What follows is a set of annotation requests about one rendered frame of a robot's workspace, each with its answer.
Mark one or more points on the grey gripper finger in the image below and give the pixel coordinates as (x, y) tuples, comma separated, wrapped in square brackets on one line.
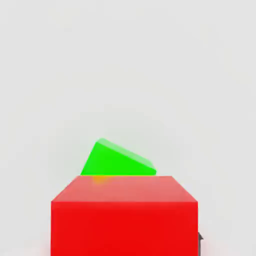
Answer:
[(199, 243)]

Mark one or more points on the small green cube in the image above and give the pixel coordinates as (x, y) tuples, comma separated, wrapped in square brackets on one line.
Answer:
[(114, 163)]

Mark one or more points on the small red cube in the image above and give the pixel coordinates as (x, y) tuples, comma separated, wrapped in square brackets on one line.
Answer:
[(124, 226)]

